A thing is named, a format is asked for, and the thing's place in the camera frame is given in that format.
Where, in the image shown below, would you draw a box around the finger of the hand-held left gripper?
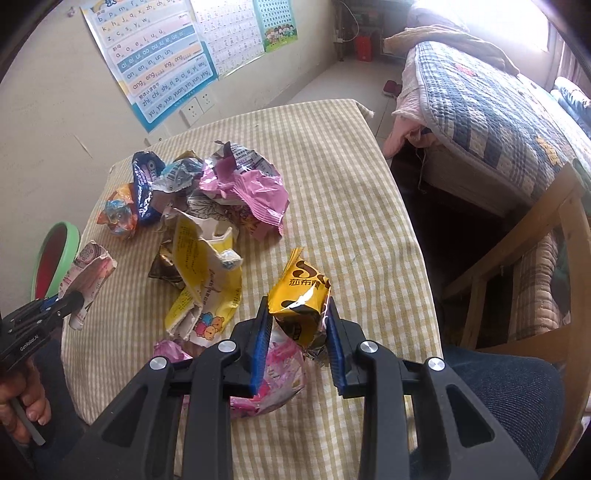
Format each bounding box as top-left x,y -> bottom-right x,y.
42,291 -> 86,320

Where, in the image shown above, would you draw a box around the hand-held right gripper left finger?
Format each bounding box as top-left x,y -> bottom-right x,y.
60,296 -> 273,480

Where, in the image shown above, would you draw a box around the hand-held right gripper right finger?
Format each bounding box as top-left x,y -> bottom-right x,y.
324,298 -> 541,480

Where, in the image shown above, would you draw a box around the pink white crushed carton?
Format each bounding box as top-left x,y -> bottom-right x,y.
59,240 -> 118,331

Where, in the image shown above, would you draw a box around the green rimmed bin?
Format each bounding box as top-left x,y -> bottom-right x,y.
30,222 -> 82,302

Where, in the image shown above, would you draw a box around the yellow brown-print snack wrapper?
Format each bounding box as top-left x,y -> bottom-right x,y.
267,247 -> 333,352

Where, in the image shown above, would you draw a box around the silver blue white wrapper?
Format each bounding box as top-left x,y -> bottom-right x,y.
151,157 -> 209,195

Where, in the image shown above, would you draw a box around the person's left hand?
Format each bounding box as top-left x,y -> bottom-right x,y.
0,357 -> 52,446

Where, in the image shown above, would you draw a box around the crumpled pink plastic wrapper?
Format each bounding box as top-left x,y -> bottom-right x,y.
154,330 -> 308,422

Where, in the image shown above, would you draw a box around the person's left leg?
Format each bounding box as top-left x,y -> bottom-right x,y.
28,339 -> 100,472

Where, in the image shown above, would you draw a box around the person's leg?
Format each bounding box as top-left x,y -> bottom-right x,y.
28,339 -> 100,472
409,345 -> 567,476

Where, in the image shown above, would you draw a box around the yellow white crumpled paper bag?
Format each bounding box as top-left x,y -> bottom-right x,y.
163,213 -> 244,348

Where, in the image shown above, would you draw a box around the brown foil wrapper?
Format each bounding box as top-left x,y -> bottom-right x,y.
148,244 -> 186,291

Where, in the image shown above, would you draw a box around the orange blue candy wrapper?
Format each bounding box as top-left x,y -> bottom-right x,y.
95,183 -> 139,239

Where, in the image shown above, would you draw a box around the dark blue cookie wrapper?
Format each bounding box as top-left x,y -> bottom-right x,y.
131,151 -> 167,227

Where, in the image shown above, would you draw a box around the white floral print wrapper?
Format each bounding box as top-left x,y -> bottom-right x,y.
186,190 -> 262,237

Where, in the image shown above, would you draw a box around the large pink foil wrapper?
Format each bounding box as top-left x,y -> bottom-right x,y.
198,142 -> 290,239

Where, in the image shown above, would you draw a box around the person's right leg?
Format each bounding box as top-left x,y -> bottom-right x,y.
409,345 -> 567,476

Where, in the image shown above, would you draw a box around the checked chair cushion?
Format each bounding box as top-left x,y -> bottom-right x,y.
512,232 -> 572,343

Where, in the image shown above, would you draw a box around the pink blanket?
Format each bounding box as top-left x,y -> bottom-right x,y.
382,76 -> 446,158

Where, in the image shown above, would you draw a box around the wooden chair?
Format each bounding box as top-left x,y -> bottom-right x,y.
442,161 -> 591,480

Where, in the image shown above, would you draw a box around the bed with pink quilt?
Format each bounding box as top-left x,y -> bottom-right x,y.
412,41 -> 591,223

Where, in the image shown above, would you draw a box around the red box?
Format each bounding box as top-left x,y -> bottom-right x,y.
353,34 -> 376,63

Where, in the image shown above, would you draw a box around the tan blanket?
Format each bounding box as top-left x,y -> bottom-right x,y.
383,25 -> 521,78

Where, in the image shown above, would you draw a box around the blue floral pillow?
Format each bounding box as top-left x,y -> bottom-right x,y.
551,76 -> 591,136

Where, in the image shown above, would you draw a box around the bed frame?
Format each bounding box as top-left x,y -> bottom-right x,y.
389,138 -> 533,219

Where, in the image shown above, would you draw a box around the blue letter wall poster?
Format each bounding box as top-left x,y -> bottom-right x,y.
79,0 -> 220,134

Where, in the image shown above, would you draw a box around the white chart wall poster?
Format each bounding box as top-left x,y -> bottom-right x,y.
189,0 -> 266,77

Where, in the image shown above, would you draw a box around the green bordered wall poster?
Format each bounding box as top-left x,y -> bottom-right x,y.
252,0 -> 299,53

